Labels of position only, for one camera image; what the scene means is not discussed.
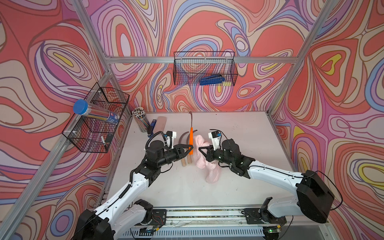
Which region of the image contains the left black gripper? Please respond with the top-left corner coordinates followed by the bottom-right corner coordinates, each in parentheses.
top-left (155, 145), bottom-right (193, 169)

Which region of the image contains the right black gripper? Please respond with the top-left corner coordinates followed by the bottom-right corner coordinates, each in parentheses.
top-left (198, 144), bottom-right (234, 166)

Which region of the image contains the pink rag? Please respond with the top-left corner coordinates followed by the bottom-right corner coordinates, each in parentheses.
top-left (193, 135), bottom-right (221, 184)

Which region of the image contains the orange handled sickle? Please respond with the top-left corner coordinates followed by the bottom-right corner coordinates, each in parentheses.
top-left (189, 112), bottom-right (194, 146)

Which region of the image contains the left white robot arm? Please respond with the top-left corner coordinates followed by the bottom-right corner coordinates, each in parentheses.
top-left (72, 140), bottom-right (194, 240)

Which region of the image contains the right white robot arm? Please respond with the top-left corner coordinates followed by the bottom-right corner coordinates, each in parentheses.
top-left (199, 139), bottom-right (335, 224)

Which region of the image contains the pink case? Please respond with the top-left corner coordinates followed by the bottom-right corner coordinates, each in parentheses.
top-left (153, 116), bottom-right (167, 134)

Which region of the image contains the blue stapler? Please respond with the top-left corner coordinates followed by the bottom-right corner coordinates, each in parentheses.
top-left (147, 120), bottom-right (157, 138)

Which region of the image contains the cup of pencils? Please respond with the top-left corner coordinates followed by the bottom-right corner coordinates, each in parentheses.
top-left (132, 107), bottom-right (150, 133)

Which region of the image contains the blue tool in basket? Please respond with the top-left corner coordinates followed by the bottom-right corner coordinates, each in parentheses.
top-left (199, 75), bottom-right (225, 86)

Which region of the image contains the clear tube blue cap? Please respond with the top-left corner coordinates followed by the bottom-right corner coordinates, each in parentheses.
top-left (73, 100), bottom-right (120, 125)

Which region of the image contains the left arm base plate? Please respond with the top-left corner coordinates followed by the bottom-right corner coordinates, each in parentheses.
top-left (123, 208), bottom-right (167, 227)

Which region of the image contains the aluminium rail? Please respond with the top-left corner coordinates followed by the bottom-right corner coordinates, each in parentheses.
top-left (117, 207), bottom-right (336, 240)

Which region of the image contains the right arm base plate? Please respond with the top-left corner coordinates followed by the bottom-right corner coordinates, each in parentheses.
top-left (241, 208), bottom-right (287, 226)

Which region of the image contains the black wire basket back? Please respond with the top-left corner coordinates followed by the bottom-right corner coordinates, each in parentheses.
top-left (173, 50), bottom-right (238, 86)

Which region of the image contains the black wire basket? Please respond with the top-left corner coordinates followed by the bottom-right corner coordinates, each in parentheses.
top-left (173, 50), bottom-right (238, 86)
top-left (62, 83), bottom-right (130, 153)

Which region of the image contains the black wire basket left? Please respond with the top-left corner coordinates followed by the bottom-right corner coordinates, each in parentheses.
top-left (62, 83), bottom-right (130, 153)

